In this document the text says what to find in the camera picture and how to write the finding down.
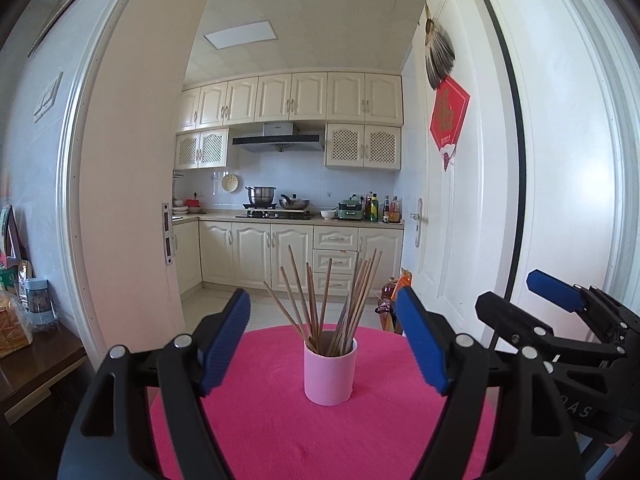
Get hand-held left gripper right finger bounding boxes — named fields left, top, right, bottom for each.
left=395, top=286, right=583, bottom=480

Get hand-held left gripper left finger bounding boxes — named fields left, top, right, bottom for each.
left=59, top=288, right=252, bottom=480

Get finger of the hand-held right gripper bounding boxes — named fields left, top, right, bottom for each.
left=474, top=291, right=627, bottom=362
left=526, top=269, right=640, bottom=347

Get bunch of wooden chopsticks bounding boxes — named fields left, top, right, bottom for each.
left=263, top=245, right=383, bottom=358

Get pink cup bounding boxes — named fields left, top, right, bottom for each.
left=304, top=336, right=358, bottom=407

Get cream lower kitchen cabinets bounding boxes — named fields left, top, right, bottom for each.
left=171, top=215, right=405, bottom=295

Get white door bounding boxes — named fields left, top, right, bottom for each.
left=400, top=0, right=526, bottom=356

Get metal strike plate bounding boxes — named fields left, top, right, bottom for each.
left=160, top=202, right=176, bottom=266

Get pink tablecloth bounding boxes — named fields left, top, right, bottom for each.
left=149, top=325, right=498, bottom=480

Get gas stove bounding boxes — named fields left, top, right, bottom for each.
left=235, top=205, right=313, bottom=221

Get steel cooking pot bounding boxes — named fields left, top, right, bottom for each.
left=245, top=186, right=277, bottom=207

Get dark wooden cabinet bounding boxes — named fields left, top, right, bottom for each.
left=0, top=327, right=90, bottom=428

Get blue-lid jar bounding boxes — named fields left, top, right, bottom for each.
left=25, top=277, right=57, bottom=333

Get cream lattice-door cabinet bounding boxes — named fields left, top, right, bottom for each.
left=175, top=128, right=230, bottom=171
left=325, top=123, right=402, bottom=170

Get red paper door decoration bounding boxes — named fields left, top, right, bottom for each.
left=429, top=76, right=472, bottom=173

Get range hood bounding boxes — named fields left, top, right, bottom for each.
left=231, top=122, right=325, bottom=153

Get clear snack bag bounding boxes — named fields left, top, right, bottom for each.
left=0, top=290, right=35, bottom=359

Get woven hand fan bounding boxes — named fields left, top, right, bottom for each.
left=424, top=4, right=457, bottom=86

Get cream upper cabinet row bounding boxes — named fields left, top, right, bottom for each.
left=176, top=72, right=404, bottom=133

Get ceiling light panel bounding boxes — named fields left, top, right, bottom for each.
left=203, top=21, right=277, bottom=51

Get metal door handle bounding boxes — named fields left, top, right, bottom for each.
left=409, top=198, right=430, bottom=247

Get white wall switch panel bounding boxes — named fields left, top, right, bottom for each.
left=32, top=72, right=64, bottom=122

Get framed wall picture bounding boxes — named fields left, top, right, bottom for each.
left=27, top=0, right=108, bottom=56

